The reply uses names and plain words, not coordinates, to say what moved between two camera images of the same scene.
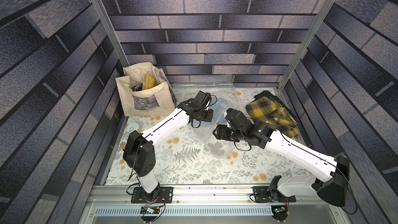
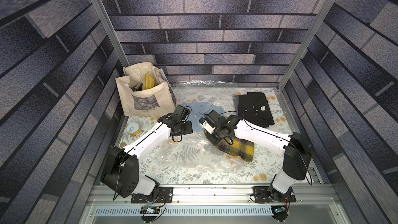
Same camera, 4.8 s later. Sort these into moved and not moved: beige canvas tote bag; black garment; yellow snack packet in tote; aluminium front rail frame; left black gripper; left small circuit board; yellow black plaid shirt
Moved: yellow black plaid shirt; black garment; left black gripper
Not moved: left small circuit board; beige canvas tote bag; yellow snack packet in tote; aluminium front rail frame
